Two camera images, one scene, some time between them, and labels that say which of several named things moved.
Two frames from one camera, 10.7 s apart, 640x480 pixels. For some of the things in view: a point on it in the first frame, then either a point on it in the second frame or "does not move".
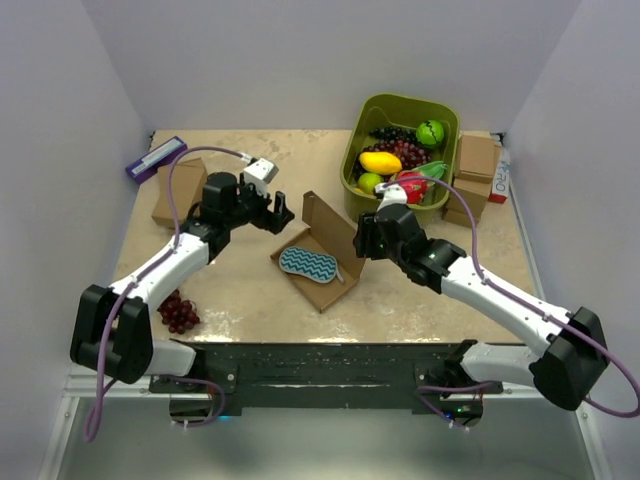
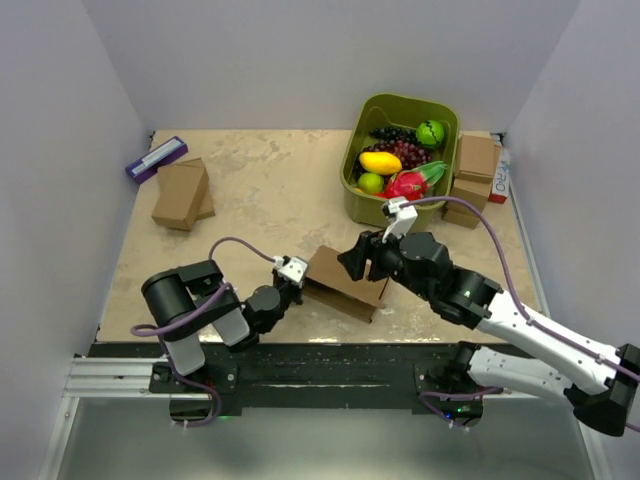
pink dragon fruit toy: x=416 y=190 does not move
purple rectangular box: x=148 y=164 does not move
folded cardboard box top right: x=478 y=157 does not move
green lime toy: x=368 y=180 does not move
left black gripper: x=268 y=220 -> x=298 y=300
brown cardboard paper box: x=326 y=229 -> x=329 y=284
